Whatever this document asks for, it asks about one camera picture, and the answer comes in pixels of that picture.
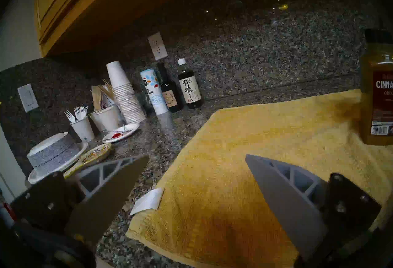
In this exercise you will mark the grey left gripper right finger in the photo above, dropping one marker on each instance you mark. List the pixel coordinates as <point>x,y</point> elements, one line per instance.
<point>285,196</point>

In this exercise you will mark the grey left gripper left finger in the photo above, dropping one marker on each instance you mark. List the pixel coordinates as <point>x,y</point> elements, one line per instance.
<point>101,196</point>

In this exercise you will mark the wooden spoon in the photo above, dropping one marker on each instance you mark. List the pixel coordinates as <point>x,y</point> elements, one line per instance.
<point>95,153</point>

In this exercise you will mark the ground cinnamon jar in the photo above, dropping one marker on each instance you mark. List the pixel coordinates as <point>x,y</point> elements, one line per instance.
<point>377,101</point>

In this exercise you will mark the large white plate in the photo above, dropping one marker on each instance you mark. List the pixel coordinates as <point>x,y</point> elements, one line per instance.
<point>80,152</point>

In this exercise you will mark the grey stack of paper plates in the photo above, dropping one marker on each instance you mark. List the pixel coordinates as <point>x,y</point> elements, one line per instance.
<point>52,151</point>

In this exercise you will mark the small white plate red stain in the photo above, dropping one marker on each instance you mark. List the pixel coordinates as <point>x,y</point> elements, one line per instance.
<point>122,132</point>

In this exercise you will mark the white paper cup with forks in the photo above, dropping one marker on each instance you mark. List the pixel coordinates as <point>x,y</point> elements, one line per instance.
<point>83,130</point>

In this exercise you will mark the yellow terry towel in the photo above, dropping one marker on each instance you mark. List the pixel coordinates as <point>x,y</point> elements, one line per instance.
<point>245,135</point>

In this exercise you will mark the white paper cup with sticks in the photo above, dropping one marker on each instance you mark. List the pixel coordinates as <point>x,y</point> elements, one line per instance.
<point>94,120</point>
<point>108,119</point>

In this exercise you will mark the white plastic fork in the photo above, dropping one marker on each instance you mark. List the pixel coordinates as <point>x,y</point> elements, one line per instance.
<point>77,113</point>
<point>83,111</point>
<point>70,116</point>

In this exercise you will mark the flat wooden cutlery pack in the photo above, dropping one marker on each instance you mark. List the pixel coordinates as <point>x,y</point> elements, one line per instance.
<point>95,98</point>

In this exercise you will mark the stack of white paper cups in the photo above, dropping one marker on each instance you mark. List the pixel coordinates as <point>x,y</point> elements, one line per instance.
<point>126,98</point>

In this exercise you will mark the bundle of wooden stir sticks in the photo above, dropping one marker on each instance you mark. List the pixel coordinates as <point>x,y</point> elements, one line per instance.
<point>107,90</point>

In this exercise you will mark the white salt canister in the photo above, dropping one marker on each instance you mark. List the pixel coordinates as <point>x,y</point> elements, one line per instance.
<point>154,92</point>

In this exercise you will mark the dark oil bottle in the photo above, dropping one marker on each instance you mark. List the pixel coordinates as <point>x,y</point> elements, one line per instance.
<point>170,95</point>

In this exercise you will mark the soy sauce bottle white cap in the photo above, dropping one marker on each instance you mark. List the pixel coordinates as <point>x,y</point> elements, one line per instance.
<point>189,88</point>

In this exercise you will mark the wooden upper cabinets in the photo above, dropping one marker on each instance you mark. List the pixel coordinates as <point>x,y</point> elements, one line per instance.
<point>92,3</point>

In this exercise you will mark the white light switch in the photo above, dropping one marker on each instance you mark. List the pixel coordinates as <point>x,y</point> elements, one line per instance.
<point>28,98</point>

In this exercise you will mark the white wall outlet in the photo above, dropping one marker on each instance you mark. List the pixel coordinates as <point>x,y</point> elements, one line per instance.
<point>157,46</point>

